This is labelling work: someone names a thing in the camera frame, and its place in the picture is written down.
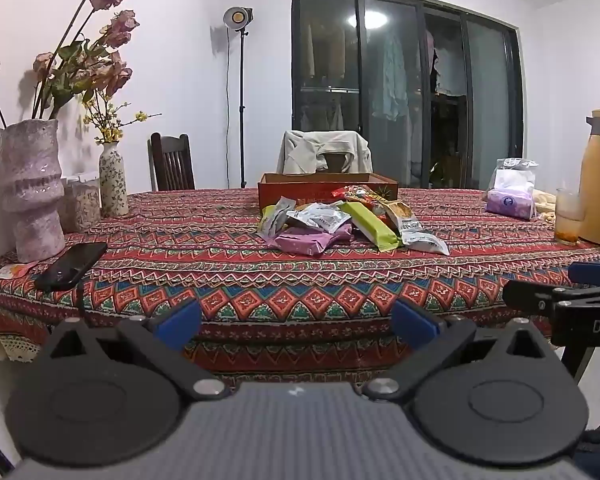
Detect large grey ceramic vase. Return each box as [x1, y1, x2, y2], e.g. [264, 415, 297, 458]
[0, 119, 66, 263]

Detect black smartphone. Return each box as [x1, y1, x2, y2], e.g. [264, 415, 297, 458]
[34, 241, 109, 291]

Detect beige crumpled bag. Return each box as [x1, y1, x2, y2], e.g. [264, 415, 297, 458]
[532, 190, 558, 222]

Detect purple tissue pack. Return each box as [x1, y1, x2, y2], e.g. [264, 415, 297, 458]
[485, 189, 537, 221]

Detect patterned red tablecloth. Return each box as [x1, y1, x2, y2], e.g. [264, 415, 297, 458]
[0, 187, 600, 376]

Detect white hanging garment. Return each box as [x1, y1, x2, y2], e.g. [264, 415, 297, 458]
[432, 30, 468, 96]

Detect silver snack packet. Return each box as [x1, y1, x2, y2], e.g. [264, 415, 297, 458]
[286, 202, 353, 233]

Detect small orange flat packet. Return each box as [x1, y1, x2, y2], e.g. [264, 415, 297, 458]
[0, 262, 38, 281]

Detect dark wooden chair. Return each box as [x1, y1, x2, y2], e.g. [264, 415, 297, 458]
[147, 132, 196, 192]

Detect clear plastic bag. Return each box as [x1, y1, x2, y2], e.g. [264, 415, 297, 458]
[490, 157, 538, 196]

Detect white and orange snack packet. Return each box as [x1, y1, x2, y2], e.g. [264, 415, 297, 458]
[384, 200, 451, 256]

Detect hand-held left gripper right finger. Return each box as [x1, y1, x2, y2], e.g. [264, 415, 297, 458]
[362, 299, 556, 403]

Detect yellow flower twigs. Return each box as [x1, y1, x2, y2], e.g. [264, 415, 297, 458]
[82, 92, 163, 146]

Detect white lace table cover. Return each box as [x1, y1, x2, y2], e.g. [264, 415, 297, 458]
[0, 305, 46, 363]

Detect pale hanging shirt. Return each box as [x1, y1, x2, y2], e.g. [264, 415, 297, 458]
[372, 30, 411, 121]

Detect grey foil snack packet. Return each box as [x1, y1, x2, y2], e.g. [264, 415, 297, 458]
[262, 197, 297, 238]

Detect red snack packet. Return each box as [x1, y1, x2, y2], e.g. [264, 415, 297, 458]
[330, 185, 381, 206]

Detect purple snack packet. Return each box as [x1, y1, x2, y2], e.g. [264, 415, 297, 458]
[275, 225, 353, 257]

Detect small floral vase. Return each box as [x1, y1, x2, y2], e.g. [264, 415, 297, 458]
[98, 142, 130, 218]

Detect black framed glass door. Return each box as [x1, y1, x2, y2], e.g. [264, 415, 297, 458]
[291, 0, 525, 192]

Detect long green snack packet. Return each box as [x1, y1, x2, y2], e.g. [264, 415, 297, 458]
[339, 201, 400, 252]

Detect studio light on stand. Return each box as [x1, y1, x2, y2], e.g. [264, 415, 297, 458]
[223, 6, 255, 189]

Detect glass cup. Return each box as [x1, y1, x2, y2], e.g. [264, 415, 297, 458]
[554, 188, 587, 246]

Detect small yellow-green snack packet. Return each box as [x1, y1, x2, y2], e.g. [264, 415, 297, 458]
[257, 205, 281, 241]

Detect dried pink roses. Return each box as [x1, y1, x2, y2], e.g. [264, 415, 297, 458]
[0, 0, 141, 131]

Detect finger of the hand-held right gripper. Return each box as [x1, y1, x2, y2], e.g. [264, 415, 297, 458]
[502, 280, 600, 318]
[569, 261, 600, 285]

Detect beige jacket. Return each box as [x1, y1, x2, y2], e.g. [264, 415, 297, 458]
[276, 130, 373, 176]

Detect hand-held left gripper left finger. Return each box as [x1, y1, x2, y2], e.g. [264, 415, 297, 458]
[39, 299, 231, 403]

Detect orange cardboard box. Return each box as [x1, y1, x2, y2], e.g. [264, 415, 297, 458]
[257, 172, 400, 211]

